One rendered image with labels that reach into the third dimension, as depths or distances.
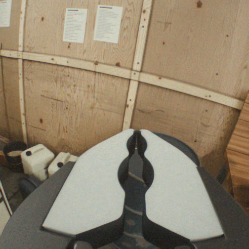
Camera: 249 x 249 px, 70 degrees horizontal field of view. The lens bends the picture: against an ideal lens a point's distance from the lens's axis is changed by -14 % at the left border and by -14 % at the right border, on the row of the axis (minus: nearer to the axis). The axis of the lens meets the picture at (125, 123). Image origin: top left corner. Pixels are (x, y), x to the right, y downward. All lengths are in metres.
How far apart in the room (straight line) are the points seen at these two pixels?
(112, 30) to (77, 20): 0.33
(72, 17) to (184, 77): 1.05
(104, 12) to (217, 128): 1.29
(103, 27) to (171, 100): 0.79
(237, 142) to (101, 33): 1.38
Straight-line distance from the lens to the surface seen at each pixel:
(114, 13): 1.64
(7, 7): 2.40
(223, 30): 1.56
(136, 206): 1.31
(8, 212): 1.62
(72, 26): 1.81
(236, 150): 1.74
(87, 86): 1.81
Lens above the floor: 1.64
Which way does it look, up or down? 28 degrees down
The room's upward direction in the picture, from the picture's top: 10 degrees clockwise
